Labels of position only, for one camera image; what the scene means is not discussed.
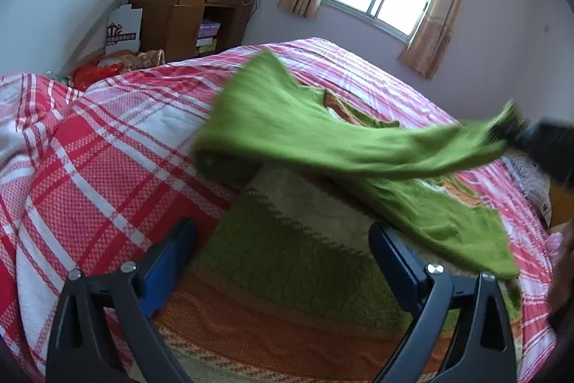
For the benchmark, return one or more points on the wooden desk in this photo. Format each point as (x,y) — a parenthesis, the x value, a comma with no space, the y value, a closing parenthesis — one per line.
(179,15)

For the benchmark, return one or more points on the red plaid blanket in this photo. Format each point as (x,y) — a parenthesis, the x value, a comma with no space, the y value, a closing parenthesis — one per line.
(112,149)

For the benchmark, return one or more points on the stack of books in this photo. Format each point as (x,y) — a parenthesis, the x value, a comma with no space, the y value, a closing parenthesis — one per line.
(207,36)

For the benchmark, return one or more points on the white printed paper bag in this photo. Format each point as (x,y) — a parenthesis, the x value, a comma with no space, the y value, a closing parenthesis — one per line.
(123,31)

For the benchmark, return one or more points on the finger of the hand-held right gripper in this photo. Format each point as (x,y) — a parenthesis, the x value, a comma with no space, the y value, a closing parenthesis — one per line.
(509,131)

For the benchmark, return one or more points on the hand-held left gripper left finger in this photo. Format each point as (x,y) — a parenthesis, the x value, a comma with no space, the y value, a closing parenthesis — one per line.
(170,268)

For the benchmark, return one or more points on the green orange knitted sweater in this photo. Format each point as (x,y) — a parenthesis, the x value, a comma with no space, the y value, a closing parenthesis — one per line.
(291,131)

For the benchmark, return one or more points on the beige patterned bag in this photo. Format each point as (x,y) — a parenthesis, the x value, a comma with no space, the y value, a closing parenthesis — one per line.
(145,59)

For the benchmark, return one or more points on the red plastic bag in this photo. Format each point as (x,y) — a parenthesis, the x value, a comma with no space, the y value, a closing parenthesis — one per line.
(96,74)

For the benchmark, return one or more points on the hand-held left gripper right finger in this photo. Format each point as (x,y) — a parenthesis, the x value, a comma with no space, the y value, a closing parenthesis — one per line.
(394,262)

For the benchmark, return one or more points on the patterned pillow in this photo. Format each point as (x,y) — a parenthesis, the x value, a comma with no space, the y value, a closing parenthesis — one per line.
(531,185)

